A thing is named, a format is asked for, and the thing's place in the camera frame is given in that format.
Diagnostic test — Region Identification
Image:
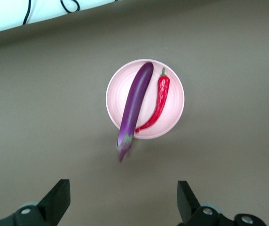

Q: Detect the pink round plate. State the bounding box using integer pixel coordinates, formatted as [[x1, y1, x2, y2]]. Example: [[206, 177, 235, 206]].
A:
[[105, 58, 185, 140]]

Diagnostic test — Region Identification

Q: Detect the red chili pepper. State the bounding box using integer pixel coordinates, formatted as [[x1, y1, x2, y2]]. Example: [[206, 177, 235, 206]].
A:
[[135, 67, 171, 134]]

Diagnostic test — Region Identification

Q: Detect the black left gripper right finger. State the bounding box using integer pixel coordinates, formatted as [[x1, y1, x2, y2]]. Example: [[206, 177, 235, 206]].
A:
[[176, 180, 266, 226]]

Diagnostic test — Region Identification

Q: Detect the brown table cover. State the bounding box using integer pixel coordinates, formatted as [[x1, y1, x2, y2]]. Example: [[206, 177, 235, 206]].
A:
[[0, 0, 269, 226]]

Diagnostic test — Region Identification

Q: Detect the looped black floor cable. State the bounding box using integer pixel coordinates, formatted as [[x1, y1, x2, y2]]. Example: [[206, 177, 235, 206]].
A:
[[59, 0, 81, 13]]

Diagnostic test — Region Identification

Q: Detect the long purple eggplant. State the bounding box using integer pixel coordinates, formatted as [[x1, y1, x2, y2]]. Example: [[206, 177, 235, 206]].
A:
[[116, 61, 154, 163]]

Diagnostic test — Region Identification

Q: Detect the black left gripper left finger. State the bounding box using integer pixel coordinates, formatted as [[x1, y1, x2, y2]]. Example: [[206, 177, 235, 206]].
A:
[[0, 179, 71, 226]]

